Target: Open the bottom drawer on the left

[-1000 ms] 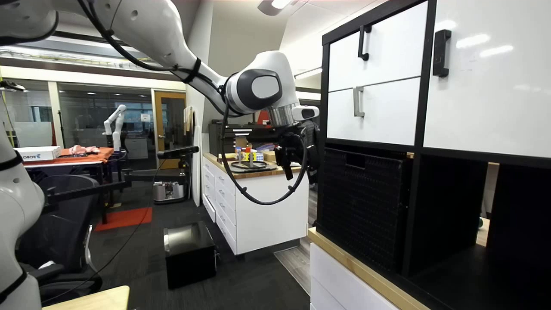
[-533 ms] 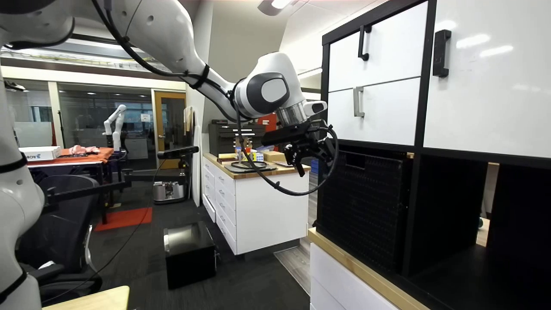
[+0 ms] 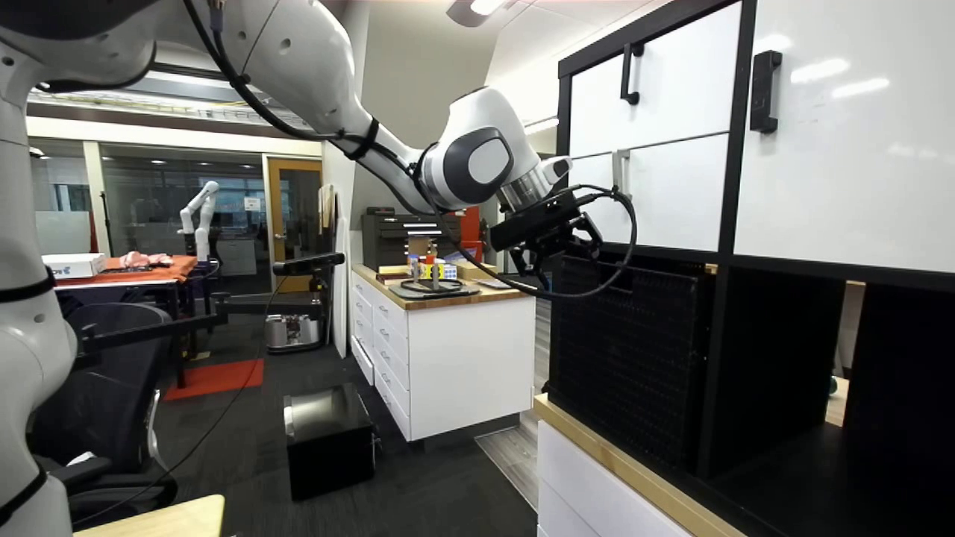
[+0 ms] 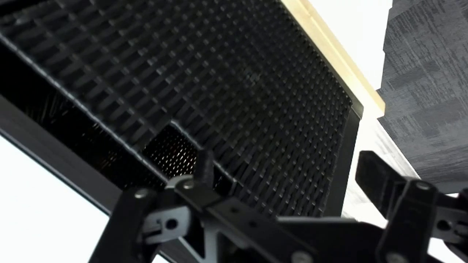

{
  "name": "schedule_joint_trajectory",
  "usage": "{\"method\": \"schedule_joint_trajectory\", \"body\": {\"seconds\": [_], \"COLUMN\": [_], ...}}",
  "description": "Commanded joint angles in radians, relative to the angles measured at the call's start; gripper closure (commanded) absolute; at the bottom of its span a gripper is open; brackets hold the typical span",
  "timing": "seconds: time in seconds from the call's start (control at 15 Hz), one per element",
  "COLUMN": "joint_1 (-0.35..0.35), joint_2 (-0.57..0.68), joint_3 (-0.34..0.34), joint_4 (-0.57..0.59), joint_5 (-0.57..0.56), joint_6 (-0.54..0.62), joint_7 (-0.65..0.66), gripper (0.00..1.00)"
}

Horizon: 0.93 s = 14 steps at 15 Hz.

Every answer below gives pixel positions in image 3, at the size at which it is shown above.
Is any wooden door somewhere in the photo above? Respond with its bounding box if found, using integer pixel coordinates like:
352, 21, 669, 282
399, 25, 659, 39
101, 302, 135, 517
266, 156, 324, 294

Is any black round tray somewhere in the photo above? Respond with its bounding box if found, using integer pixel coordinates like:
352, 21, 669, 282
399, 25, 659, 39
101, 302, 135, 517
387, 277, 483, 301

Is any red floor mat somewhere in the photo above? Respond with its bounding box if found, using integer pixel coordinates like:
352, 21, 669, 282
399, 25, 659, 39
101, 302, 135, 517
162, 358, 266, 403

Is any black office chair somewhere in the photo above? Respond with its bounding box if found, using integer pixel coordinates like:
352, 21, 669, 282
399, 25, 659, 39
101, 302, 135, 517
28, 301, 181, 524

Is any wide black door handle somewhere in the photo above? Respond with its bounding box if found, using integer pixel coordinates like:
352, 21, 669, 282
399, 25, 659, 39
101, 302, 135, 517
749, 50, 783, 135

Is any pink cloth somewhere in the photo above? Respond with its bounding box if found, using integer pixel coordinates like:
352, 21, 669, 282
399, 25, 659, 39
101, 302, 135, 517
119, 251, 175, 270

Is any black drawer organiser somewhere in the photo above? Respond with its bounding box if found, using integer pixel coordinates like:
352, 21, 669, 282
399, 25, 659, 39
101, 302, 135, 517
361, 207, 465, 271

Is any white cabinet door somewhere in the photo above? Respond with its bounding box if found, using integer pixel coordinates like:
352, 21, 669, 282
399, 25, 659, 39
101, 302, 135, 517
734, 0, 955, 274

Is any ceiling light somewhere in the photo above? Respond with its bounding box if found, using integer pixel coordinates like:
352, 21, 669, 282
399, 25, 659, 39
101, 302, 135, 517
445, 0, 510, 28

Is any black cabinet with white fronts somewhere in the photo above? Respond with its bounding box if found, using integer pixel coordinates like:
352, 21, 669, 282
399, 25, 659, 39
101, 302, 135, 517
547, 0, 955, 537

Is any camera on mount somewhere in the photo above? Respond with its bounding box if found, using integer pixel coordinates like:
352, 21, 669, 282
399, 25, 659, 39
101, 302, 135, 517
210, 251, 347, 323

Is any white cardboard box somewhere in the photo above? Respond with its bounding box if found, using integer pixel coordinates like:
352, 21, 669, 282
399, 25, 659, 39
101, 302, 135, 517
41, 253, 107, 280

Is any wooden table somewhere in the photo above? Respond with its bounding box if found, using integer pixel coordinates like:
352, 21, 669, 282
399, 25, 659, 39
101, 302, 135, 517
72, 494, 227, 537

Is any table with orange cloth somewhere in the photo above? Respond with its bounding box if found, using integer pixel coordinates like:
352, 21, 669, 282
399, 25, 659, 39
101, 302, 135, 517
54, 254, 201, 389

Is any colourful box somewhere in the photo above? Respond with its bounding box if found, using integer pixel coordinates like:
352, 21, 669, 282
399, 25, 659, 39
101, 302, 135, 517
407, 254, 459, 283

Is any white cabinet with wooden top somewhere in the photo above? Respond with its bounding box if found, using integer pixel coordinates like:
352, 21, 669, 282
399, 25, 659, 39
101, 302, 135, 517
348, 263, 537, 443

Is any white drawer with black handle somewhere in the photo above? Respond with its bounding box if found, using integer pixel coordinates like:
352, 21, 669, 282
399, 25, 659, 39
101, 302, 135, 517
569, 1, 744, 158

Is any white counter drawer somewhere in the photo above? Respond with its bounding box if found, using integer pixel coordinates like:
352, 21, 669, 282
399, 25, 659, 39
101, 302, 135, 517
536, 420, 696, 537

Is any black perforated bin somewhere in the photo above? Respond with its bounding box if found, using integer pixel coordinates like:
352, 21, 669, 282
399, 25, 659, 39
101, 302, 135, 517
548, 254, 718, 472

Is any grey drawer handle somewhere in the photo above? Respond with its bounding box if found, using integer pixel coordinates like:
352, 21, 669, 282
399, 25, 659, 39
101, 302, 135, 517
612, 148, 633, 198

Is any white drawer with grey handle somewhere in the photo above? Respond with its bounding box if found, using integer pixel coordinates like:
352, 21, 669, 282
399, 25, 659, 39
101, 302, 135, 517
569, 134, 730, 253

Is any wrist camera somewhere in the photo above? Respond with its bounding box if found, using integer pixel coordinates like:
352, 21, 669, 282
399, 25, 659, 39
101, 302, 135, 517
489, 194, 584, 252

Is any black box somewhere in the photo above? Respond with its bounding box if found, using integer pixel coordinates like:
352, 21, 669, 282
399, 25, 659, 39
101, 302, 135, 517
283, 383, 378, 501

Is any slim black drawer handle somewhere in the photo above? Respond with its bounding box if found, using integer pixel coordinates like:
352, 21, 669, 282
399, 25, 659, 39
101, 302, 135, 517
620, 43, 646, 106

